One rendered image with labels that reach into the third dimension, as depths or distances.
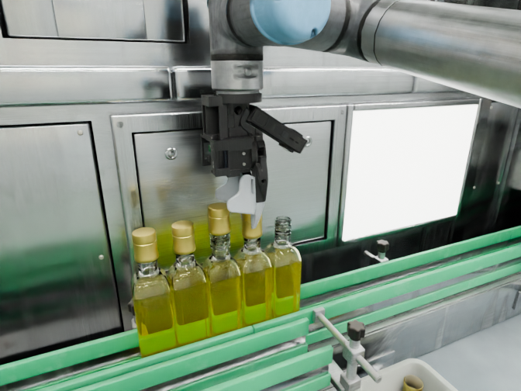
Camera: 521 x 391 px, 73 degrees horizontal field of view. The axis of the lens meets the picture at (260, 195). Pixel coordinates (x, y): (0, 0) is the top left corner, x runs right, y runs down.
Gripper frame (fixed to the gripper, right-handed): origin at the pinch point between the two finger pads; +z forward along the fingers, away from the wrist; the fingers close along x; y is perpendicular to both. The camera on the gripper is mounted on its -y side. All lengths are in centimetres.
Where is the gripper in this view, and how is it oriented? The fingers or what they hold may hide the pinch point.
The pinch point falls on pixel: (252, 216)
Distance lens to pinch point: 59.6
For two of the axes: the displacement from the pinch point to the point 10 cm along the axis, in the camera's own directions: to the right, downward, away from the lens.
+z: 0.0, 9.4, 3.3
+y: -9.1, 1.4, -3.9
